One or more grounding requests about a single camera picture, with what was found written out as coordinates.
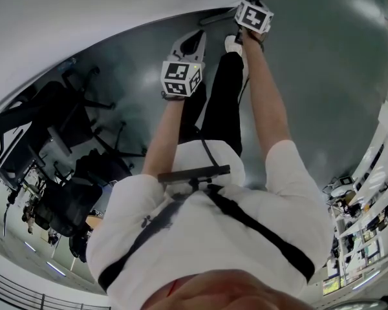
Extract person's head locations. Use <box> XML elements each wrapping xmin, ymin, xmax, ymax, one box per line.
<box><xmin>142</xmin><ymin>268</ymin><xmax>347</xmax><ymax>310</ymax></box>

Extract long metal rod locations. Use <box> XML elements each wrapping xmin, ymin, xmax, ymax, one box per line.
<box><xmin>199</xmin><ymin>0</ymin><xmax>272</xmax><ymax>25</ymax></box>

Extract black chest harness strap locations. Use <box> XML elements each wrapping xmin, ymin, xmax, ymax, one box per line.
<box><xmin>98</xmin><ymin>184</ymin><xmax>316</xmax><ymax>292</ymax></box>

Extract white device with cables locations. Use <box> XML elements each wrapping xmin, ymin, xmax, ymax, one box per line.
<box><xmin>329</xmin><ymin>175</ymin><xmax>355</xmax><ymax>198</ymax></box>

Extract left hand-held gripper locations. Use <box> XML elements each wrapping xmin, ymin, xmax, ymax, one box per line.
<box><xmin>160</xmin><ymin>29</ymin><xmax>208</xmax><ymax>98</ymax></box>

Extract black metal railing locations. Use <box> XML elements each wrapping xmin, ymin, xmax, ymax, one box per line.
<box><xmin>0</xmin><ymin>266</ymin><xmax>111</xmax><ymax>310</ymax></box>

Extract person's right forearm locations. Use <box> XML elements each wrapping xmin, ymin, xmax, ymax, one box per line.
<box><xmin>242</xmin><ymin>36</ymin><xmax>294</xmax><ymax>190</ymax></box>

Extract person's left forearm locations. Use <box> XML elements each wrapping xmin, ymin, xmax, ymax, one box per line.
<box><xmin>142</xmin><ymin>98</ymin><xmax>187</xmax><ymax>177</ymax></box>

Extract person's white right shoe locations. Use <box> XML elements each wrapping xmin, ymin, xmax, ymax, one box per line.
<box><xmin>224</xmin><ymin>34</ymin><xmax>245</xmax><ymax>57</ymax></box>

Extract black office chair with headrest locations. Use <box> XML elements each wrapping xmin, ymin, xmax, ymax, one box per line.
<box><xmin>35</xmin><ymin>66</ymin><xmax>117</xmax><ymax>158</ymax></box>

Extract person's black trousers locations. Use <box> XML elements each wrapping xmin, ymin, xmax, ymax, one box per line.
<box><xmin>180</xmin><ymin>52</ymin><xmax>247</xmax><ymax>158</ymax></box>

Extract black chest mount bar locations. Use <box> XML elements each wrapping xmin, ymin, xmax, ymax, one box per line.
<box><xmin>157</xmin><ymin>165</ymin><xmax>231</xmax><ymax>183</ymax></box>

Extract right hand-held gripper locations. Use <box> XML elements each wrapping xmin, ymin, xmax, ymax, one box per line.
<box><xmin>234</xmin><ymin>0</ymin><xmax>275</xmax><ymax>34</ymax></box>

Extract black cable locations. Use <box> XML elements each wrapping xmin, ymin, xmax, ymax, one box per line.
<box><xmin>193</xmin><ymin>127</ymin><xmax>221</xmax><ymax>168</ymax></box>

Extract person's white shirt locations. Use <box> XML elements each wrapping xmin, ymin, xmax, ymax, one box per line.
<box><xmin>85</xmin><ymin>139</ymin><xmax>334</xmax><ymax>310</ymax></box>

